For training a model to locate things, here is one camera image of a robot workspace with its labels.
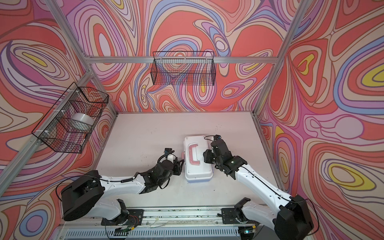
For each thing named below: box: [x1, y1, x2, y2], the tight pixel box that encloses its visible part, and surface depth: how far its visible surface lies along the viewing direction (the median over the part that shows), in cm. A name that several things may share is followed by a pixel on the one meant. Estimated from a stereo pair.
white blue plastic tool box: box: [183, 135, 214, 183], surface depth 82 cm
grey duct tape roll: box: [71, 112, 94, 126], surface depth 75 cm
